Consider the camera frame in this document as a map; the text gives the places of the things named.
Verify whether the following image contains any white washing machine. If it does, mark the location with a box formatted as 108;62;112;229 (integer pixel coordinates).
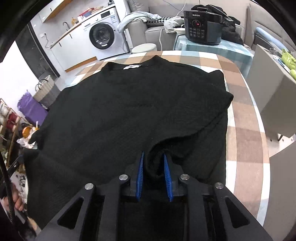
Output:
81;6;130;60

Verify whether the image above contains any person's left hand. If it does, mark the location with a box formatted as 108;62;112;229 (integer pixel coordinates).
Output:
11;184;24;211

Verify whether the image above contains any white kitchen cabinet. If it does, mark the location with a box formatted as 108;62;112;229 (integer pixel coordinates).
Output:
51;25;97;72

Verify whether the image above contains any green plush toy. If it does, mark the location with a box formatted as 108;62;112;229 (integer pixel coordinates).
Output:
281;49;296;80

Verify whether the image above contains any grey sofa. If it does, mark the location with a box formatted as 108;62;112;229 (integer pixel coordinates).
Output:
127;1;185;51

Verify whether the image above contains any checkered tablecloth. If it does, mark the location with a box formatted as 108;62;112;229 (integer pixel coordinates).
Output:
72;51;270;225

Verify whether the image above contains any small checkered side table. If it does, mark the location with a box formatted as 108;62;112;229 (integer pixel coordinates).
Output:
174;35;254;78

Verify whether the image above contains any black electric pressure cooker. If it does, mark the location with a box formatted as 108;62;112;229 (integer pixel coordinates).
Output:
184;10;223;45

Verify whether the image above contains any black textured sweater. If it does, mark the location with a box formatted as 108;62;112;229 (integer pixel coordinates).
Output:
23;56;233;228

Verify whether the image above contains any white round stool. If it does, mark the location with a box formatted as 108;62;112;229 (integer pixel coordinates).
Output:
132;43;157;54

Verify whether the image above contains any purple bag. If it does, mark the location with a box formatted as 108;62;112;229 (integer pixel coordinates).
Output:
17;91;48;126

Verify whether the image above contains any white blanket on sofa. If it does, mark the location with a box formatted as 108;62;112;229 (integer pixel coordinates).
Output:
117;11;161;33

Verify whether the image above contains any black clothes pile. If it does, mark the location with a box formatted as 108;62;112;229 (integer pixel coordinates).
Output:
191;4;243;45

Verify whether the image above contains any grey bed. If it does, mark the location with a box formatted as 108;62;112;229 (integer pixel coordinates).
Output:
244;1;295;52

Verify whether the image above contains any grey bedside cabinet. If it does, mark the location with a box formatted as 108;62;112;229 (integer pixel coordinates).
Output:
246;45;295;137

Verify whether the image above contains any woven laundry basket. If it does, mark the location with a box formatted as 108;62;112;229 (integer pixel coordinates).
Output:
33;75;61;109

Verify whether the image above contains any wooden shelf rack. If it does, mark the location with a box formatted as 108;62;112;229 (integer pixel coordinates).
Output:
1;98;28;168

